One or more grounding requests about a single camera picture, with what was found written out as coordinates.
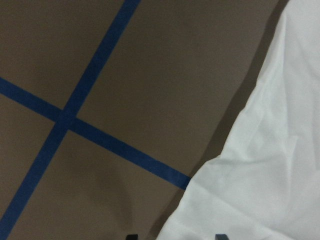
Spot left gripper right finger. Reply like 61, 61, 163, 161
215, 234, 229, 240

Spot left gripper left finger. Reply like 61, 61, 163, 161
125, 234, 138, 240

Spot white long sleeve t-shirt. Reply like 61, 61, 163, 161
158, 0, 320, 240

